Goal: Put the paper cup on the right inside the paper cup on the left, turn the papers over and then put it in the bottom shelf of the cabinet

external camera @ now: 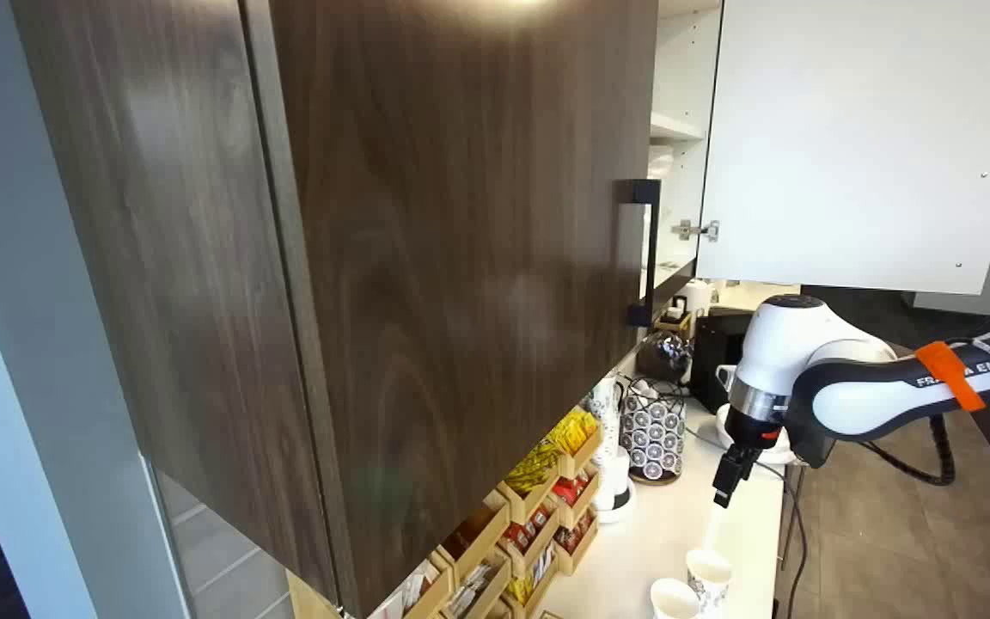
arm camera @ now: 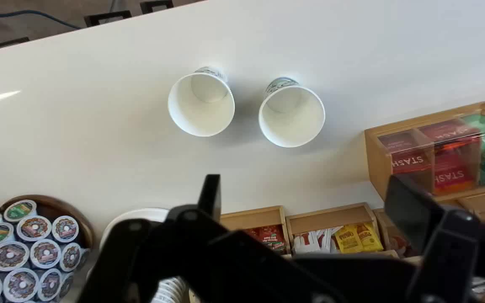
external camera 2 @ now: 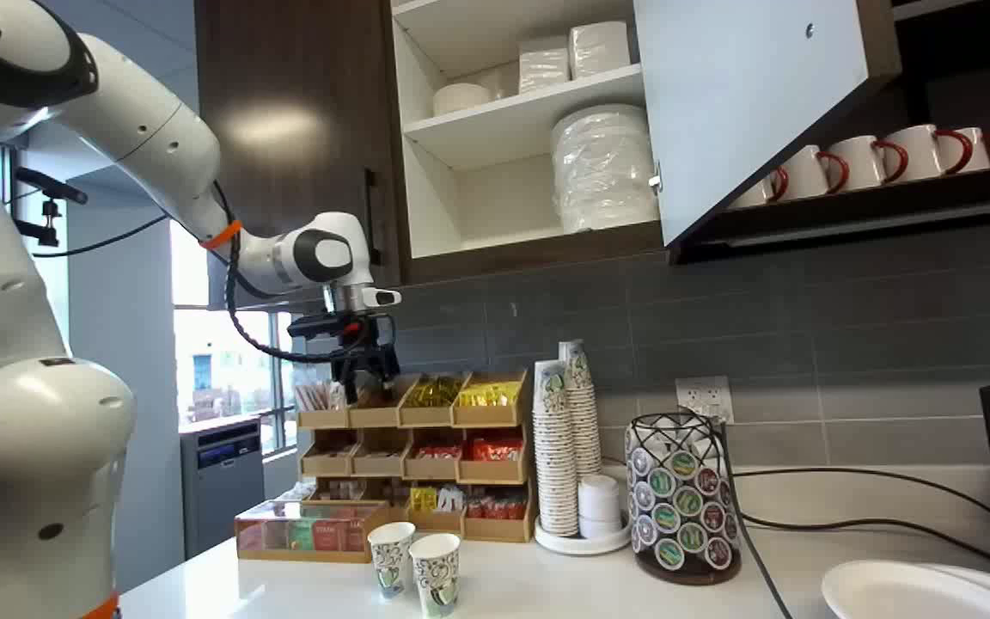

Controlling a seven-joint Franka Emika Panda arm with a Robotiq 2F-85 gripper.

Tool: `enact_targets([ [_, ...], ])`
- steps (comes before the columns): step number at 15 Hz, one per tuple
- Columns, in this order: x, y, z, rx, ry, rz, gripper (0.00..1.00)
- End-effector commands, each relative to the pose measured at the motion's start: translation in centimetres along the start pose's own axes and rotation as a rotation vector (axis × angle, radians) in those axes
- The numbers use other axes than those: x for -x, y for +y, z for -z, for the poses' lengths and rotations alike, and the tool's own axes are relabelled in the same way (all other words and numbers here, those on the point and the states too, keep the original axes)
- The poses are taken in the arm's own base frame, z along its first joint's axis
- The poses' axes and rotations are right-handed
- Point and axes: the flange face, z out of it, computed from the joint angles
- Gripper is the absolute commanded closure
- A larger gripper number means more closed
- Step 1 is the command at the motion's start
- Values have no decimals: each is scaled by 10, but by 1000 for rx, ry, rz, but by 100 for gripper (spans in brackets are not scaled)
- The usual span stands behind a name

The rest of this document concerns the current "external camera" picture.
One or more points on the patterned black white canister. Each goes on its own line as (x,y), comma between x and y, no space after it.
(655,433)

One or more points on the white bottle with black base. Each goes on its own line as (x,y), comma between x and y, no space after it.
(612,462)

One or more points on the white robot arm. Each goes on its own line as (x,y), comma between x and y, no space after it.
(817,380)

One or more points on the black cabinet door handle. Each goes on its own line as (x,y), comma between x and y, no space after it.
(644,192)

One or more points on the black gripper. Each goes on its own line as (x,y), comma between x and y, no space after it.
(751,438)

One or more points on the wooden tea bag organizer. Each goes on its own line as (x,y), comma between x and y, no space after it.
(466,535)

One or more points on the open white cabinet door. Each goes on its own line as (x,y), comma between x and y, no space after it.
(851,145)

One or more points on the black coffee machine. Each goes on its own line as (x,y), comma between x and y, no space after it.
(716,343)

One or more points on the dark kettle with handle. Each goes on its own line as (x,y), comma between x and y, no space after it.
(662,360)

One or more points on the dark wood cabinet door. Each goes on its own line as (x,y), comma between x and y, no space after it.
(350,255)

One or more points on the white cabinet interior shelf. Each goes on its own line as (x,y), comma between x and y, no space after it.
(678,125)

